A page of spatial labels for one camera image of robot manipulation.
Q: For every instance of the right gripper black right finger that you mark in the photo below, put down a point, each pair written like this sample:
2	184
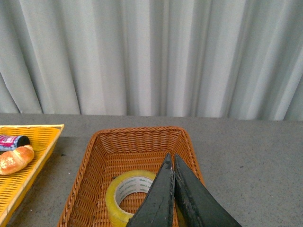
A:
195	206

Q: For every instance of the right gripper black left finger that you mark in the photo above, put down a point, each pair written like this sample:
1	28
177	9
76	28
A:
157	207

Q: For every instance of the yellow packing tape roll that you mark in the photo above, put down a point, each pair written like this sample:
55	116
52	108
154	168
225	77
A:
128	183

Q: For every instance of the brown wicker basket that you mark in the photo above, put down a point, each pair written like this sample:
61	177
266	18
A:
112	152

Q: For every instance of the yellow woven tray basket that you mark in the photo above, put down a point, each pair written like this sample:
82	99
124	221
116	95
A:
14	187

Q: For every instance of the grey pleated curtain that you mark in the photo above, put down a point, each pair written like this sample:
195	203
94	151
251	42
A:
241	59

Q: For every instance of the toy croissant bread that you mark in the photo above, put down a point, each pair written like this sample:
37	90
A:
15	160

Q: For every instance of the small dark printed can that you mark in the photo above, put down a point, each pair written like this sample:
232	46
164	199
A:
8	142

